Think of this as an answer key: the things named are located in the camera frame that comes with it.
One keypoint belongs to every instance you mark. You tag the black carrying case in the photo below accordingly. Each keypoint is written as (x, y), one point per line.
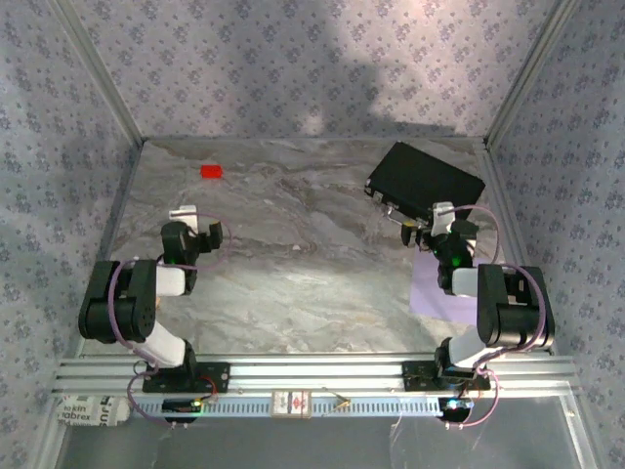
(425, 181)

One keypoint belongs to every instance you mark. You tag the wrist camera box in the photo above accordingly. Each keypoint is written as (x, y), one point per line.
(442, 222)
(188, 217)

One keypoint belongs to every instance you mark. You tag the aluminium mounting rail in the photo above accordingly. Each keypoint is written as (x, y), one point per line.
(317, 373)

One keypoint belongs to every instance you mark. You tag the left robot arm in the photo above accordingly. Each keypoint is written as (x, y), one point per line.
(141, 312)

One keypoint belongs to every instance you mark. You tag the aluminium frame post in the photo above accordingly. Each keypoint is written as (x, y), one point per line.
(101, 73)
(529, 73)

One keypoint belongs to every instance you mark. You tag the white printed card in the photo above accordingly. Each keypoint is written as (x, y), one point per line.
(291, 404)

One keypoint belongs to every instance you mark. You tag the printed paper label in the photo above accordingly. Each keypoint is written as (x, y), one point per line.
(88, 411)

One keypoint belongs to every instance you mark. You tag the lavender paper sheet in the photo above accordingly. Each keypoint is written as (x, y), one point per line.
(425, 293)

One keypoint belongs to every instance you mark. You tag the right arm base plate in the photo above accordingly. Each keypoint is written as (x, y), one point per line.
(415, 378)

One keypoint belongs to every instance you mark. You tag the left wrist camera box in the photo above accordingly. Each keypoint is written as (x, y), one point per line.
(188, 217)

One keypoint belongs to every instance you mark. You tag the aluminium side rail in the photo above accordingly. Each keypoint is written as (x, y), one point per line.
(501, 195)
(112, 234)

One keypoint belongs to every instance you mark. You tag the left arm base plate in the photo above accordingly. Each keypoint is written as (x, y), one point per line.
(215, 378)

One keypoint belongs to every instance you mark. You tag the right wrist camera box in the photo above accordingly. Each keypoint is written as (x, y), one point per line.
(442, 222)

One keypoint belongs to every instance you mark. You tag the small red block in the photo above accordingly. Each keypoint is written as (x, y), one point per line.
(211, 172)

